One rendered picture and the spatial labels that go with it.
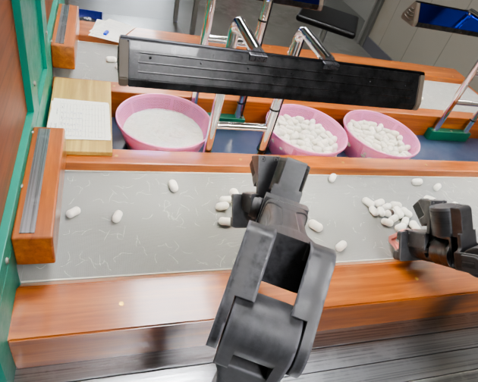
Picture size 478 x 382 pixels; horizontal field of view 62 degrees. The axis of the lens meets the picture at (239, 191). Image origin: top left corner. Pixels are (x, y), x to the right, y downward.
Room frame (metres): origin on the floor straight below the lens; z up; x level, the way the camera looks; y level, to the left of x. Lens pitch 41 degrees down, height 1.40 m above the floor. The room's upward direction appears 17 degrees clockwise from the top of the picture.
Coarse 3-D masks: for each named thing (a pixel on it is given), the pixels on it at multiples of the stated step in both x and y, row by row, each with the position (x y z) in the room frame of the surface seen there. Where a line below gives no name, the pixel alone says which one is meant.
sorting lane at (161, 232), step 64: (64, 192) 0.58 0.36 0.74; (128, 192) 0.64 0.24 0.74; (192, 192) 0.70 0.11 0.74; (320, 192) 0.85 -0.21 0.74; (384, 192) 0.94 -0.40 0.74; (448, 192) 1.04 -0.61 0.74; (64, 256) 0.43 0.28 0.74; (128, 256) 0.47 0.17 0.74; (192, 256) 0.52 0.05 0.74; (384, 256) 0.69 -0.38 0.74
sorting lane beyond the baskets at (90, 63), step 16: (80, 48) 1.22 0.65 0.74; (96, 48) 1.25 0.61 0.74; (112, 48) 1.29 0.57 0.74; (80, 64) 1.11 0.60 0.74; (96, 64) 1.14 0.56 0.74; (112, 64) 1.17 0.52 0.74; (112, 80) 1.08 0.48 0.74; (432, 96) 1.74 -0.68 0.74; (448, 96) 1.80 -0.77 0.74; (464, 96) 1.86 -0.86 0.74
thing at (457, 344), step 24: (336, 336) 0.49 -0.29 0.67; (360, 336) 0.50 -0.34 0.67; (384, 336) 0.52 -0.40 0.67; (408, 336) 0.54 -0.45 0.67; (432, 336) 0.56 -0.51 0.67; (456, 336) 0.58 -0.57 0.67; (96, 360) 0.29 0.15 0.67; (120, 360) 0.31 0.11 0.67; (144, 360) 0.32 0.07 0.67; (168, 360) 0.33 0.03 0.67; (192, 360) 0.34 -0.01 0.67; (312, 360) 0.42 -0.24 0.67; (336, 360) 0.43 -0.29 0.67; (360, 360) 0.45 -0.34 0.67; (384, 360) 0.46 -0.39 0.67; (408, 360) 0.48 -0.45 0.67; (432, 360) 0.50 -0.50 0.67; (456, 360) 0.52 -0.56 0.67
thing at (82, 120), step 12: (60, 108) 0.81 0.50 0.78; (72, 108) 0.83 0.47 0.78; (84, 108) 0.84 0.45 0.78; (96, 108) 0.86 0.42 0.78; (108, 108) 0.87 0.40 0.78; (60, 120) 0.77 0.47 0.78; (72, 120) 0.78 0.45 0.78; (84, 120) 0.80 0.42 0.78; (96, 120) 0.81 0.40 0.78; (108, 120) 0.83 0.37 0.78; (72, 132) 0.74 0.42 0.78; (84, 132) 0.75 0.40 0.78; (96, 132) 0.76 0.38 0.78; (108, 132) 0.78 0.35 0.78
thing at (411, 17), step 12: (408, 12) 1.54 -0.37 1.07; (420, 12) 1.52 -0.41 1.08; (432, 12) 1.54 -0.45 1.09; (444, 12) 1.57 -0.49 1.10; (456, 12) 1.59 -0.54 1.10; (420, 24) 1.51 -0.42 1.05; (432, 24) 1.53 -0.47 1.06; (444, 24) 1.55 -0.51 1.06; (456, 24) 1.58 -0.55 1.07; (468, 24) 1.60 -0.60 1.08
